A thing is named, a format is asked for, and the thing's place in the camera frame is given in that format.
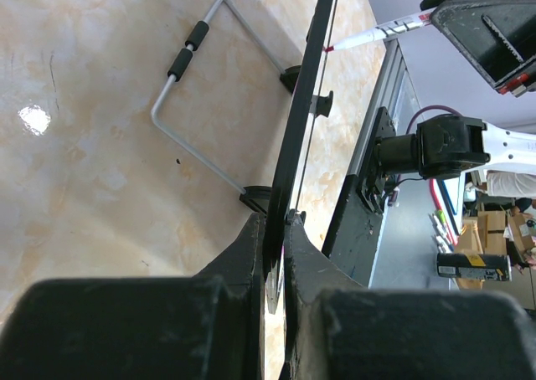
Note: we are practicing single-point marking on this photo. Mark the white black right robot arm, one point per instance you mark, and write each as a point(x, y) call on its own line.
point(446, 146)

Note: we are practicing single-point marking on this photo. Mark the person in beige shirt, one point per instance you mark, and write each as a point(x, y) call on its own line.
point(520, 186)

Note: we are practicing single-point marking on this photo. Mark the black yellow cylindrical device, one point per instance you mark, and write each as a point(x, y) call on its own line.
point(472, 266)

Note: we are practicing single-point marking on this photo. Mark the black framed whiteboard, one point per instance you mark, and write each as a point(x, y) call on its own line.
point(300, 81)

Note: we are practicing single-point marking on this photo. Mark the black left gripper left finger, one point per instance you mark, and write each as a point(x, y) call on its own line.
point(207, 326)

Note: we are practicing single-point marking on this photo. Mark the stacked cardboard boxes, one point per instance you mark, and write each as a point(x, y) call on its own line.
point(497, 233)

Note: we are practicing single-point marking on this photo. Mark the magenta capped marker pen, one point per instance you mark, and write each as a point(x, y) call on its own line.
point(384, 31)

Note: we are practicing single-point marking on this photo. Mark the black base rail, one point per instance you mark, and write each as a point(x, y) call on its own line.
point(353, 234)

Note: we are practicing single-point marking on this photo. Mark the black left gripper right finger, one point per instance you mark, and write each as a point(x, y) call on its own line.
point(337, 329)

